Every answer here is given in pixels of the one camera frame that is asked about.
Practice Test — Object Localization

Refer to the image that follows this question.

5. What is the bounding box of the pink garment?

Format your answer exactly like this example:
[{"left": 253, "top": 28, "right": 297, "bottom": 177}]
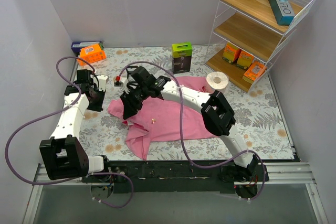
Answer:
[{"left": 108, "top": 76, "right": 228, "bottom": 161}]

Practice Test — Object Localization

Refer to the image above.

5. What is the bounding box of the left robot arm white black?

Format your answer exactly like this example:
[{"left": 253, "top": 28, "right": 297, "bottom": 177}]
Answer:
[{"left": 39, "top": 69, "right": 112, "bottom": 182}]

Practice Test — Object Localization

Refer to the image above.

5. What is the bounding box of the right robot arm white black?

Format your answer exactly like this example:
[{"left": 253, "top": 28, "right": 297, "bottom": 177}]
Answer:
[{"left": 114, "top": 66, "right": 261, "bottom": 182}]

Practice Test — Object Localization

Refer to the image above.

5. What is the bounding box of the floral table mat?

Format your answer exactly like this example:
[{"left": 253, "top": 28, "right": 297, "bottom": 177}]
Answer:
[{"left": 52, "top": 45, "right": 295, "bottom": 162}]

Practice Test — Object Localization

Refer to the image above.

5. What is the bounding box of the orange box on mat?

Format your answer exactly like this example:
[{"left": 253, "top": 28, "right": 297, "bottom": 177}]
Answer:
[{"left": 78, "top": 44, "right": 106, "bottom": 63}]

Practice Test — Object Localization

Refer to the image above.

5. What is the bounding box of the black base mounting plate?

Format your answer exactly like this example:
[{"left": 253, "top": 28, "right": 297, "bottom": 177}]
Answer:
[{"left": 81, "top": 159, "right": 271, "bottom": 194}]

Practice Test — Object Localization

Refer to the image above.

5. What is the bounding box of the green black product box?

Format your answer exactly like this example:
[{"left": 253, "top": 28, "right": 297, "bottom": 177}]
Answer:
[{"left": 172, "top": 42, "right": 193, "bottom": 74}]

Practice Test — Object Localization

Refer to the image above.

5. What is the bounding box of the toilet paper roll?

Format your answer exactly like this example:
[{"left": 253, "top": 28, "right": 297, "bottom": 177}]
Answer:
[{"left": 204, "top": 71, "right": 229, "bottom": 93}]

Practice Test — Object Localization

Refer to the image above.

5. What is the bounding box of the orange yellow box left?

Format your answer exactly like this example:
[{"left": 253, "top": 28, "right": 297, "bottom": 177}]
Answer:
[{"left": 223, "top": 42, "right": 241, "bottom": 64}]

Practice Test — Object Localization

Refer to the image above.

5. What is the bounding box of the orange yellow box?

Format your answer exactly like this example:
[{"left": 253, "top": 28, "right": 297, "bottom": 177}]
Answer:
[
  {"left": 223, "top": 42, "right": 241, "bottom": 64},
  {"left": 236, "top": 50, "right": 254, "bottom": 70}
]

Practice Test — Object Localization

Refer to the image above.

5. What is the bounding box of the orange yellow box middle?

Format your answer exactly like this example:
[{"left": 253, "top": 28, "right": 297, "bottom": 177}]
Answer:
[{"left": 236, "top": 50, "right": 254, "bottom": 70}]

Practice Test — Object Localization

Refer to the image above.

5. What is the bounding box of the orange box right shelf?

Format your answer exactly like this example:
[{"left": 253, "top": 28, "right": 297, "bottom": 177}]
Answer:
[{"left": 242, "top": 61, "right": 266, "bottom": 83}]

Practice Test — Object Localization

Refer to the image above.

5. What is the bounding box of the teal long box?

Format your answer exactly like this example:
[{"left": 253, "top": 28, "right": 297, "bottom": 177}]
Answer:
[{"left": 268, "top": 0, "right": 295, "bottom": 26}]

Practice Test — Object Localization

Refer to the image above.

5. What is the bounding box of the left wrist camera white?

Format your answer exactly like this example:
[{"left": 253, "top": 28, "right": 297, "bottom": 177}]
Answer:
[{"left": 92, "top": 74, "right": 108, "bottom": 92}]

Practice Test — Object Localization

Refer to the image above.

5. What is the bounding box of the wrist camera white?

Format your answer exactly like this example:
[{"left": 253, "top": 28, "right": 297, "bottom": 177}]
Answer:
[
  {"left": 92, "top": 74, "right": 108, "bottom": 92},
  {"left": 113, "top": 76, "right": 137, "bottom": 94}
]

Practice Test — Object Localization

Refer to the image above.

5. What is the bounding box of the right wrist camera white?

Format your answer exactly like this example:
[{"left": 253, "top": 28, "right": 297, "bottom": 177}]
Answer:
[{"left": 113, "top": 76, "right": 137, "bottom": 94}]

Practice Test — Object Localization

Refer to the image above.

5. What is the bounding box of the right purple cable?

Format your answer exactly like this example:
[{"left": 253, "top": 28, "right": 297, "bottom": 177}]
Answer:
[{"left": 118, "top": 61, "right": 266, "bottom": 201}]

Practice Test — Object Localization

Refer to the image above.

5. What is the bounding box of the purple cable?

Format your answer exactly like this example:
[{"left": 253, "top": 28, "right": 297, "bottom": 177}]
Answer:
[
  {"left": 118, "top": 61, "right": 266, "bottom": 201},
  {"left": 4, "top": 56, "right": 134, "bottom": 209}
]

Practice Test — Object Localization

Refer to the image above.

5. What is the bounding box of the blue box at wall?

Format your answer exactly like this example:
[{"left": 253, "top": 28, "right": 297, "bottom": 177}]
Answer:
[{"left": 71, "top": 41, "right": 104, "bottom": 54}]

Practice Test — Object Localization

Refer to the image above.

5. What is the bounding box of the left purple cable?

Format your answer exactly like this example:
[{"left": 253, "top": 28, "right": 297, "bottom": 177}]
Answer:
[{"left": 4, "top": 56, "right": 134, "bottom": 209}]

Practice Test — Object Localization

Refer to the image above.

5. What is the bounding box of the white wire shelf rack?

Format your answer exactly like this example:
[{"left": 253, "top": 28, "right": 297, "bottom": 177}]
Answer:
[{"left": 206, "top": 0, "right": 316, "bottom": 92}]

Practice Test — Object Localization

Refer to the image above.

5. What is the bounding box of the aluminium frame rail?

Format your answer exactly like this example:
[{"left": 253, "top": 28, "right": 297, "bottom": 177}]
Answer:
[{"left": 24, "top": 162, "right": 328, "bottom": 223}]

